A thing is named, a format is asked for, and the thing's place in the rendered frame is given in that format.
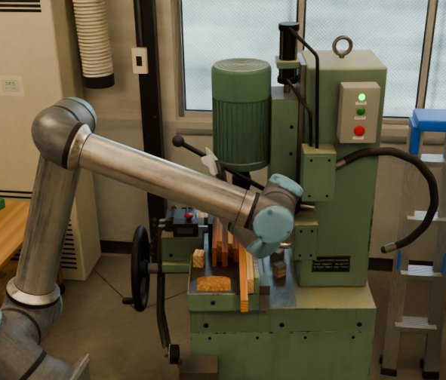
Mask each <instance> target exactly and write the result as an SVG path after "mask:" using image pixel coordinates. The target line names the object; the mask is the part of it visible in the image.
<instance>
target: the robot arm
mask: <svg viewBox="0 0 446 380"><path fill-rule="evenodd" d="M96 126H97V116H96V113H95V111H94V110H93V108H92V107H91V105H90V104H89V103H87V102H86V101H84V100H82V99H80V98H77V97H68V98H65V99H61V100H59V101H57V102H56V103H55V104H53V105H52V106H49V107H48V108H46V109H43V110H42V111H40V112H39V113H38V114H37V115H36V117H35V118H34V121H33V123H32V128H31V133H32V140H33V142H34V144H35V147H36V148H37V149H38V150H39V151H40V155H39V160H38V166H37V171H36V175H35V182H34V186H33V190H32V197H31V201H30V205H29V213H28V217H27V221H26V228H25V232H24V236H23V243H22V247H21V252H20V259H19V263H18V267H17V274H16V277H13V278H11V279H10V280H9V281H8V284H7V286H6V290H5V298H4V302H3V304H2V306H1V308H0V380H70V379H71V377H72V375H73V373H74V371H75V367H74V366H72V365H71V364H70V363H68V362H65V361H62V360H60V359H58V358H56V357H52V356H51V355H49V354H47V353H46V352H45V351H44V350H43V349H42V348H41V347H40V346H39V344H40V343H41V341H42V340H43V338H44V337H45V336H46V335H47V333H48V332H49V330H50V329H51V327H52V326H53V325H54V324H55V323H56V322H57V320H58V318H59V316H60V313H61V311H62V307H63V301H62V298H61V295H60V288H59V287H58V285H57V284H56V279H57V273H58V269H59V266H60V260H61V256H62V252H63V246H64V242H65V239H66V233H67V229H68V225H69V219H70V216H71V212H72V205H73V202H74V199H75V193H76V189H77V185H78V179H79V175H80V172H81V168H83V169H86V170H89V171H91V172H94V173H98V174H100V175H102V176H106V177H108V178H110V179H114V180H116V181H119V182H123V183H124V184H127V185H130V186H133V187H135V188H138V189H141V190H144V191H146V192H149V193H152V194H154V195H158V196H160V197H163V198H166V199H168V200H171V201H174V202H177V203H179V204H182V205H185V206H188V207H191V208H193V209H196V210H199V211H202V212H204V213H207V214H210V215H212V216H216V217H218V218H219V220H220V222H221V223H222V225H223V226H224V227H225V228H226V229H227V230H228V231H229V232H230V233H231V234H232V235H233V236H234V237H235V239H236V240H237V241H238V242H239V243H240V244H241V245H242V246H243V247H244V248H245V249H246V251H247V252H248V253H250V254H251V255H252V256H253V257H254V258H256V259H263V258H266V257H267V256H270V255H271V254H273V253H274V252H275V251H276V250H277V249H278V248H279V247H280V245H281V242H282V241H284V240H286V239H287V238H288V237H289V236H290V234H291V232H292V230H293V228H294V214H295V210H296V204H297V202H298V201H299V199H300V198H301V195H302V193H303V189H302V188H301V186H300V185H298V184H297V183H296V182H295V181H293V180H292V179H289V178H288V177H286V176H283V175H281V174H277V173H275V174H273V175H272V176H271V177H270V179H268V182H267V184H266V186H265V188H264V190H263V191H262V193H261V194H260V193H258V192H252V191H249V190H247V189H245V188H241V187H240V186H238V185H233V184H231V183H228V182H227V179H226V171H225V169H224V168H223V165H222V164H221V163H220V161H219V160H218V159H217V157H216V156H215V155H214V153H213V152H212V151H211V150H210V149H208V148H206V147H205V152H206V156H204V157H201V162H202V163H203V165H205V166H206V167H207V168H208V170H209V173H210V175H212V176H215V175H216V177H217V178H218V179H217V178H214V177H212V176H208V175H206V174H203V173H199V172H198V171H195V170H191V169H189V168H187V167H183V166H181V165H179V164H175V163H172V162H170V161H166V160H164V159H162V158H158V157H156V156H154V155H150V154H147V153H145V152H142V151H139V150H137V149H133V148H131V147H129V146H125V145H122V144H121V143H118V142H114V141H112V140H110V139H106V138H104V137H101V136H98V135H96V134H94V131H95V129H96Z"/></svg>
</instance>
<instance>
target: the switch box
mask: <svg viewBox="0 0 446 380"><path fill-rule="evenodd" d="M360 93H363V94H364V95H365V99H364V100H359V99H358V95H359V94H360ZM355 102H367V105H356V104H355ZM379 103H380V86H379V85H378V84H377V83H376V82H375V81H373V82H340V97H339V109H338V120H337V138H338V140H339V141H340V143H375V142H376V135H377V119H378V111H379ZM358 107H363V108H364V109H365V113H364V114H363V115H357V113H356V109H357V108H358ZM355 116H365V119H358V120H355ZM359 125H361V126H362V127H364V129H365V132H364V134H363V135H362V136H363V137H364V139H353V137H354V136H356V135H355V134H354V129H355V127H357V126H359Z"/></svg>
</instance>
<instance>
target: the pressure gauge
mask: <svg viewBox="0 0 446 380"><path fill-rule="evenodd" d="M168 361H169V364H170V365H171V364H177V368H180V366H182V359H181V358H180V345H179V344H169V350H168Z"/></svg>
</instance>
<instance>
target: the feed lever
mask: <svg viewBox="0 0 446 380"><path fill-rule="evenodd" d="M172 143H173V145H174V146H175V147H181V146H182V147H184V148H186V149H188V150H190V151H191V152H194V153H195V154H197V155H199V156H201V157H204V156H206V154H205V153H204V152H201V151H199V150H198V149H196V148H194V147H193V146H191V145H189V144H187V143H186V142H184V138H183V137H182V136H180V135H176V136H174V137H173V139H172ZM221 164H222V165H223V168H224V169H225V170H226V171H227V172H229V173H231V174H232V175H234V176H237V177H238V178H239V179H242V180H244V181H245V182H247V183H249V184H251V185H252V186H254V187H256V188H258V189H259V190H261V191H262V190H264V188H265V187H264V186H262V185H261V184H259V183H257V182H255V181H253V180H252V179H249V178H248V177H246V176H244V175H243V174H241V173H239V172H237V171H236V170H233V169H232V168H231V167H228V166H226V165H225V164H223V163H221ZM300 208H303V209H309V210H314V209H315V205H314V204H305V203H300V200H299V201H298V202H297V204H296V210H295V214H294V215H296V214H297V213H298V212H299V211H300Z"/></svg>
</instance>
